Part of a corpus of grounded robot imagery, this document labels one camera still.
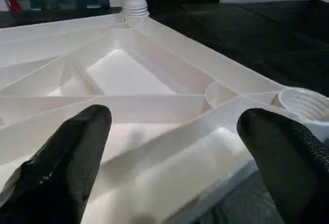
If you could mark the white plastic table top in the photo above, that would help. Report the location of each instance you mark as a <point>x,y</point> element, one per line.
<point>128,75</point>

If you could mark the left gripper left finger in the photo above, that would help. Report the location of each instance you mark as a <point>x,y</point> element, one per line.
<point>56,178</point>

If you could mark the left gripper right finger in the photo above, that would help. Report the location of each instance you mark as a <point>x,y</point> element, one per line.
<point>293,167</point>

